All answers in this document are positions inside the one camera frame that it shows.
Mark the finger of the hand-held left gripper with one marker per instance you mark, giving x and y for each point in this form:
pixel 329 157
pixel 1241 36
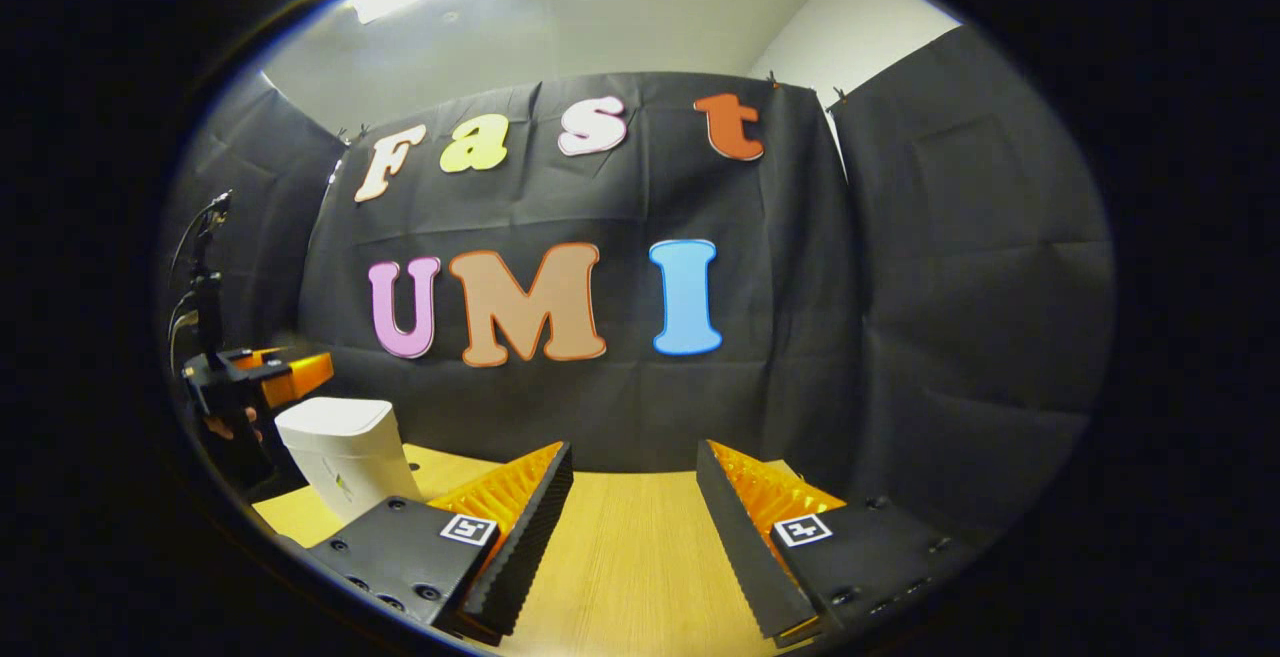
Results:
pixel 300 377
pixel 262 355

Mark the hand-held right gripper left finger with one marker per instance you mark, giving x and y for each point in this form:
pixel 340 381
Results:
pixel 530 557

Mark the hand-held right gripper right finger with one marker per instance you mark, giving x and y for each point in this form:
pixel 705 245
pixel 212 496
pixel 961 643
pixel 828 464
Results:
pixel 735 547

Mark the white desktop garbage bin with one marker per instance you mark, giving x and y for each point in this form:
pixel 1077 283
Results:
pixel 345 447

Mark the wooden desktop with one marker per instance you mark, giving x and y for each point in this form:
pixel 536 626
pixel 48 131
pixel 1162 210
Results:
pixel 630 557

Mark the black backdrop cloth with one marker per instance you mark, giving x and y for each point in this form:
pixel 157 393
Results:
pixel 800 337

